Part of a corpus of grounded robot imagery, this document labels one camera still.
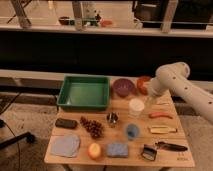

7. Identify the blue plastic cup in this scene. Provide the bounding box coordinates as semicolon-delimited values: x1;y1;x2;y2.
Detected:
125;124;140;140

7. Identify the black handled peeler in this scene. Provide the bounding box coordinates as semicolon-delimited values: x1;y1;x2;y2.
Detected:
155;141;188;152

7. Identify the bunch of red grapes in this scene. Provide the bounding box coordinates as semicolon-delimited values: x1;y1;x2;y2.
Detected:
80;117;103;139

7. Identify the orange carrot toy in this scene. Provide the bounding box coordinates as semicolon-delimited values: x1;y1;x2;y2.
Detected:
148;112;173;119

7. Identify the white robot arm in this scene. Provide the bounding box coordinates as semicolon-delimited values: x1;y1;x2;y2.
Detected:
148;62;213;124

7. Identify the small metal cup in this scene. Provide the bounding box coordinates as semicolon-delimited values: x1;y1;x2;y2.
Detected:
107;113;118;127

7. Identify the purple bowl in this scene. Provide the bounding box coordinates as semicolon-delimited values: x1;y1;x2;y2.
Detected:
112;78;136;97

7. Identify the small metal fork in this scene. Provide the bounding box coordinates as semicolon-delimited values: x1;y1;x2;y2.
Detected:
156;102;169;105

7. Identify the yellow banana toy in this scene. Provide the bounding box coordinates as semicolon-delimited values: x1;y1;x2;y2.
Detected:
149;125;177;134

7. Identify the grey blue cloth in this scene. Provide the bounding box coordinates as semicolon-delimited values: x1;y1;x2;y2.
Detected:
50;135;80;158

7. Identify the blue sponge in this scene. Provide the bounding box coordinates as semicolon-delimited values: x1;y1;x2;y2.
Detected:
107;143;128;158

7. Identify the green plastic tray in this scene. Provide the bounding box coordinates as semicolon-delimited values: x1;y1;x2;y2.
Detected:
57;76;110;110

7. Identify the white plastic cup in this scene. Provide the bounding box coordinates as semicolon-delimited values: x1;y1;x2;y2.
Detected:
129;98;144;117

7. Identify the wooden table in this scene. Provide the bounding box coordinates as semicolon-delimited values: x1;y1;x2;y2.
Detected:
44;77;196;168

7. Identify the orange bowl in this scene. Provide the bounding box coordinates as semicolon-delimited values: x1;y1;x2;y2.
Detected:
137;76;151;95

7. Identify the black chair base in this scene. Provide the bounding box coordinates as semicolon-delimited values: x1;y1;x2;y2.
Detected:
0;119;36;151

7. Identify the yellow red apple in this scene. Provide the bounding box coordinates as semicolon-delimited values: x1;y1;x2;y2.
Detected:
88;143;102;159

